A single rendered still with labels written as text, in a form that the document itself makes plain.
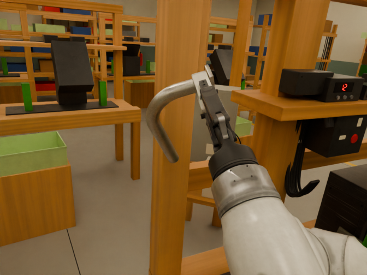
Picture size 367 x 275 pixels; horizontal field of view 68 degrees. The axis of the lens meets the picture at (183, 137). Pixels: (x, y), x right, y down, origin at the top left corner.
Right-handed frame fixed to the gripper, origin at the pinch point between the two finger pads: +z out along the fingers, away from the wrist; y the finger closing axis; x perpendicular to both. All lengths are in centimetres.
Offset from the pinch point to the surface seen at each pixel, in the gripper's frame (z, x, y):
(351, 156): 18, -69, -86
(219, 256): -11, 6, -80
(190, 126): 10.2, 3.9, -21.4
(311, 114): 6.5, -30.7, -26.6
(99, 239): 55, 102, -188
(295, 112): 6.1, -25.2, -23.2
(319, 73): 16.9, -37.9, -22.0
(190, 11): 24.1, -3.4, 3.8
